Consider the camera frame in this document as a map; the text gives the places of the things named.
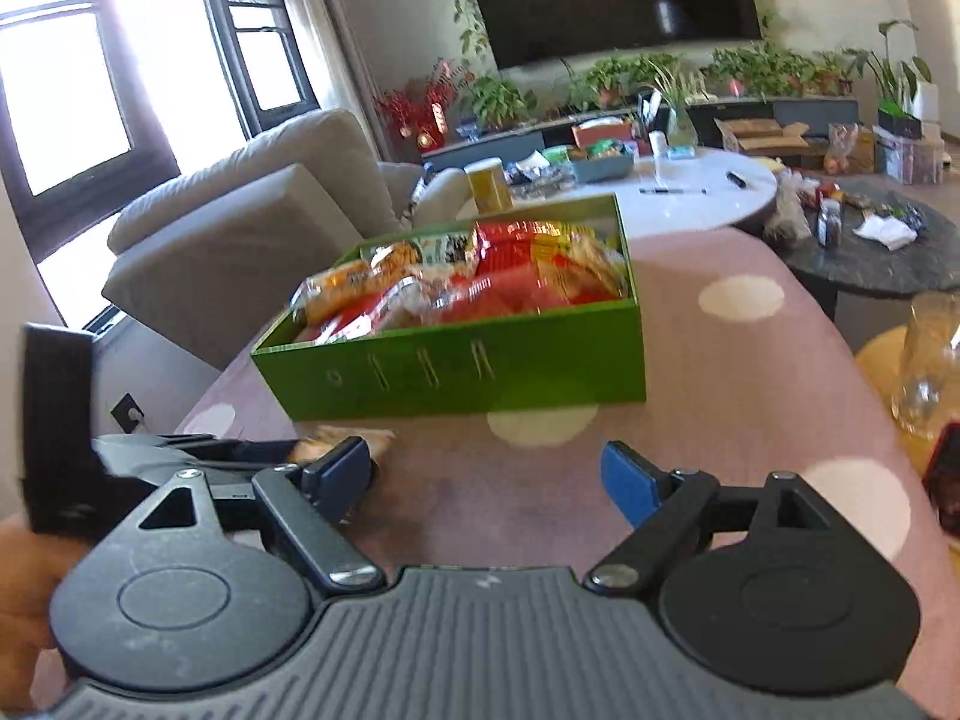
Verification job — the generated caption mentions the clear brown pastry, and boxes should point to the clear brown pastry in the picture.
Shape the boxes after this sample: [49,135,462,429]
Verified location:
[286,424,399,467]

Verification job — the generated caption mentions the person's left hand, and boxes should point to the person's left hand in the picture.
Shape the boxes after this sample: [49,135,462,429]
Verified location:
[0,515,89,712]

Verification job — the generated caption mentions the pink polka dot tablecloth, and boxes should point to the pink polka dot tablecloth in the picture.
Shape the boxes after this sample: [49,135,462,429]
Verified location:
[29,226,960,720]

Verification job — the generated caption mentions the orange snack bag in box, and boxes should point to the orange snack bag in box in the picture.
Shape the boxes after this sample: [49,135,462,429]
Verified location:
[290,241,421,327]

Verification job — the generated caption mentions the beige fabric sofa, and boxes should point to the beige fabric sofa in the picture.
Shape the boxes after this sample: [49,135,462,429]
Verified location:
[103,109,472,369]

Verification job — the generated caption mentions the red chip bag in box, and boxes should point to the red chip bag in box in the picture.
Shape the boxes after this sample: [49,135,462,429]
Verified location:
[434,221,630,322]

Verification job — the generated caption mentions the clear drinking glass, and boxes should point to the clear drinking glass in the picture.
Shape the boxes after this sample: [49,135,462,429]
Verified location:
[892,289,958,440]

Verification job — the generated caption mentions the white round coffee table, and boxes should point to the white round coffee table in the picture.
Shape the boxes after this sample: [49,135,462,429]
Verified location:
[512,148,776,241]

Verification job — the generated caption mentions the small dark glass jar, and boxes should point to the small dark glass jar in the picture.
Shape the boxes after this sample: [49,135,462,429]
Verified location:
[817,199,843,250]

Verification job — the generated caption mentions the black marker pen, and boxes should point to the black marker pen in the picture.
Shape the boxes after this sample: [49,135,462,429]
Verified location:
[726,171,748,188]

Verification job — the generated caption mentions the dark marble round table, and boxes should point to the dark marble round table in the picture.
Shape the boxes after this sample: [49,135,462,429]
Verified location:
[771,179,960,299]

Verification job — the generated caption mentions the teal snack tray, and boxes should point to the teal snack tray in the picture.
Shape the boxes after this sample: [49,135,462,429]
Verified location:
[568,138,635,184]

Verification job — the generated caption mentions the white crumpled tissue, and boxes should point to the white crumpled tissue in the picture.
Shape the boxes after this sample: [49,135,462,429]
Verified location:
[854,215,918,252]

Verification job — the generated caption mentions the yellow cylindrical can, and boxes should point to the yellow cylindrical can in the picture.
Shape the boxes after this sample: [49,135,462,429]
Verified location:
[464,158,512,215]

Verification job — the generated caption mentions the open cardboard box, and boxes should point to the open cardboard box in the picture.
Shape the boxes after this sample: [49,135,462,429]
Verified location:
[715,119,828,163]

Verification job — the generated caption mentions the red flower decoration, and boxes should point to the red flower decoration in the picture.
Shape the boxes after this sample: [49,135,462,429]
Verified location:
[373,59,475,153]

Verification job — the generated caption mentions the dark tv console cabinet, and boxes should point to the dark tv console cabinet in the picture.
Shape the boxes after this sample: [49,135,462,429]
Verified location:
[418,94,861,166]

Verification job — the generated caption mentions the glass vase with green plant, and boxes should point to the glass vase with green plant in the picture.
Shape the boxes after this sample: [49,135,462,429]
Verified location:
[649,64,706,148]

